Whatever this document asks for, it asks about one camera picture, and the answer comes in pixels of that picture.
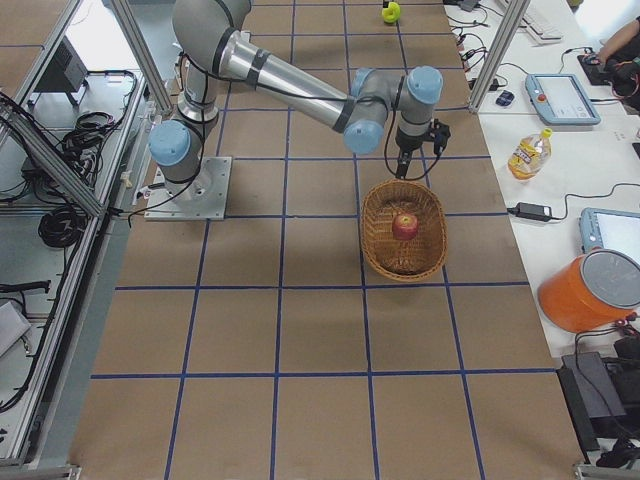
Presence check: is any black power adapter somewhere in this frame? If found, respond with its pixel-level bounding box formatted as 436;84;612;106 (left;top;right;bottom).
507;202;553;222

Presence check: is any green apple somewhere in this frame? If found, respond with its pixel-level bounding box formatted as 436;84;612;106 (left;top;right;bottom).
381;1;401;24

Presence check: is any blue teach pendant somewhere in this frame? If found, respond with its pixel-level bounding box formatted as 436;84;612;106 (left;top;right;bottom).
579;208;640;263
524;74;601;126

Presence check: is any woven wicker basket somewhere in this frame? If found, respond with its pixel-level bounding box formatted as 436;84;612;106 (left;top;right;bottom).
361;179;447;283

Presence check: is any person forearm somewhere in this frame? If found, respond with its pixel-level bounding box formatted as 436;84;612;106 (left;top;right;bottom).
597;18;639;64

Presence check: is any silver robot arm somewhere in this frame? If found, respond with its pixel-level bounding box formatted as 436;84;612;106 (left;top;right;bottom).
149;1;450;200

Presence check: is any orange bucket with lid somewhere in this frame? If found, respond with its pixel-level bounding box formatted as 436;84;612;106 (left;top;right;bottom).
537;249;639;333

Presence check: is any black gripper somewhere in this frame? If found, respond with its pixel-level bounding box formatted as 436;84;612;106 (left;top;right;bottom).
395;117;451;179

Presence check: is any dark blue small pouch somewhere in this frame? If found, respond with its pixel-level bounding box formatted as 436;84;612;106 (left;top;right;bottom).
495;90;515;107

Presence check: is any red apple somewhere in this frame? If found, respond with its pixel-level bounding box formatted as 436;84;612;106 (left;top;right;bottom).
392;213;419;241

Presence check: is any orange juice bottle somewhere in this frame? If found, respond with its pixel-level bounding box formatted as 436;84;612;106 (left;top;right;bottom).
507;128;553;181

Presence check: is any aluminium frame post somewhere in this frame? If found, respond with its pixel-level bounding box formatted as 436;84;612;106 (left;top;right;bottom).
468;0;530;114

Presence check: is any white keyboard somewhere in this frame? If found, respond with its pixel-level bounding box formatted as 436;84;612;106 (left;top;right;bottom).
521;2;564;45

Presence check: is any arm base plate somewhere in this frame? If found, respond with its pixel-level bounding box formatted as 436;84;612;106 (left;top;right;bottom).
143;156;233;221

